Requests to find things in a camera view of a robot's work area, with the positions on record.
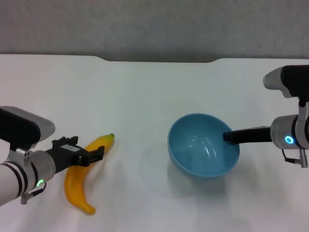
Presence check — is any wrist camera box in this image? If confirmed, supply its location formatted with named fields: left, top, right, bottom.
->
left=0, top=106, right=55, bottom=151
left=263, top=65, right=309, bottom=121

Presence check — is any right wrist cable with plug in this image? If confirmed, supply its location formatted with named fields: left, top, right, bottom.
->
left=281, top=148, right=309, bottom=168

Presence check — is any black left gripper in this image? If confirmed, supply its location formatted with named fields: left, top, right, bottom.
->
left=45, top=136, right=106, bottom=175

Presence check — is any yellow banana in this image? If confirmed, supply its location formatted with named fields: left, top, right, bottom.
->
left=64, top=132, right=115, bottom=215

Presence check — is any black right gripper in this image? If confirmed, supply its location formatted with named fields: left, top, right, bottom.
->
left=222, top=126, right=272, bottom=145

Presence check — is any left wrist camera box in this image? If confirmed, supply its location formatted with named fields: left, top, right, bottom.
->
left=0, top=106, right=55, bottom=151

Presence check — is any wrist cable with plug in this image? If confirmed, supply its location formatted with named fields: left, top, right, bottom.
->
left=20, top=182, right=47, bottom=205
left=281, top=148, right=309, bottom=168

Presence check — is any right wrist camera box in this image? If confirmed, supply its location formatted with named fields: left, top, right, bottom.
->
left=263, top=65, right=309, bottom=121

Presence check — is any left wrist cable with plug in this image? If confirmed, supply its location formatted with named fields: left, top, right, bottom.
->
left=20, top=182, right=47, bottom=205

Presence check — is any blue plastic bowl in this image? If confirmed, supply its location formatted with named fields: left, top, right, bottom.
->
left=168, top=113, right=240, bottom=181

